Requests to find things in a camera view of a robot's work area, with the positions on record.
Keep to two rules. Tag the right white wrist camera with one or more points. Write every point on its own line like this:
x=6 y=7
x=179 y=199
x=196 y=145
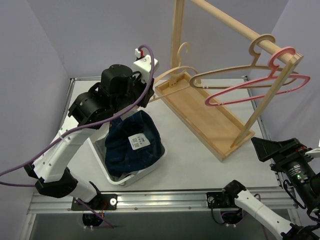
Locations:
x=314 y=153

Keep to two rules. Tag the dark blue denim skirt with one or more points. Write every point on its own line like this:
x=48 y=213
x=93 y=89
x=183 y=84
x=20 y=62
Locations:
x=132 y=144

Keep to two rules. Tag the beige hanger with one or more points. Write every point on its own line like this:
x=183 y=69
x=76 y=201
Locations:
x=175 y=72
x=251 y=66

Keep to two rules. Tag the beige hanger front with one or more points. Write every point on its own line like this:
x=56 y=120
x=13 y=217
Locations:
x=251 y=66

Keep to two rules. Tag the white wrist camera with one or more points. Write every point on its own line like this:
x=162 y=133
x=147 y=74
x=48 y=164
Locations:
x=142 y=64
x=314 y=153

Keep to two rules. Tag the aluminium mounting rail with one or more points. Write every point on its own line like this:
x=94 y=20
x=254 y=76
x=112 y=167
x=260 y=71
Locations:
x=126 y=202

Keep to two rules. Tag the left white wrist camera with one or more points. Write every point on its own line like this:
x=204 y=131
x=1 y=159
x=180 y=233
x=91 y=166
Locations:
x=142 y=64

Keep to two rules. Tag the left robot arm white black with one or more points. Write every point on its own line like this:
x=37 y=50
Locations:
x=120 y=89

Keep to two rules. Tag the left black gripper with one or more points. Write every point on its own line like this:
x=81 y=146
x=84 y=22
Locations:
x=149 y=89

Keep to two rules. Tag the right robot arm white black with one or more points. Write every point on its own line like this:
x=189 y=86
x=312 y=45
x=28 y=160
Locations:
x=302 y=185

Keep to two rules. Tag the grey pleated skirt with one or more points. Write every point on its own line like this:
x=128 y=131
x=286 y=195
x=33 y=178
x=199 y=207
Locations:
x=114 y=180

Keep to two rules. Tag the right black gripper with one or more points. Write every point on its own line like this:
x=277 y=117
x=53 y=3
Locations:
x=279 y=160

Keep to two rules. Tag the wooden clothes rack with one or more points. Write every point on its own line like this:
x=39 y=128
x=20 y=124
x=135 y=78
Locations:
x=209 y=119

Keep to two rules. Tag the white plastic basket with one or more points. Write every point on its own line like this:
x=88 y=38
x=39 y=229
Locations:
x=142 y=172

